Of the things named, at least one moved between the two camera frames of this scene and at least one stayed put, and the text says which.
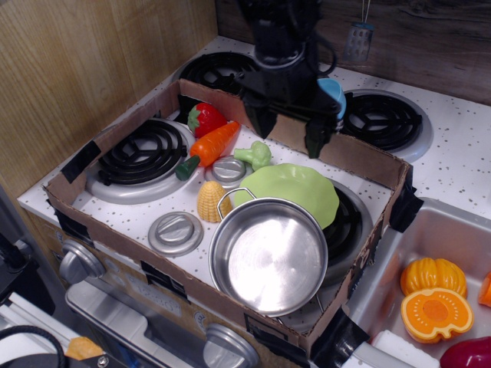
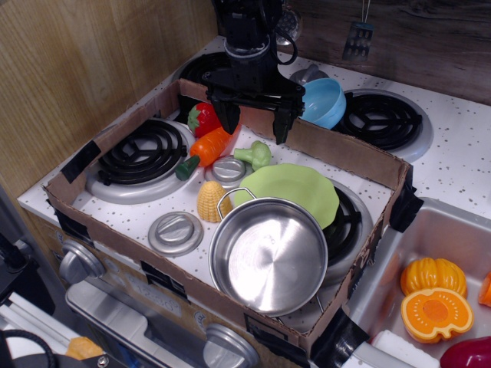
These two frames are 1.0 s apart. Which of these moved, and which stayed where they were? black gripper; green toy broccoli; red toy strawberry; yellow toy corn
Moved: black gripper
Stayed: yellow toy corn; green toy broccoli; red toy strawberry
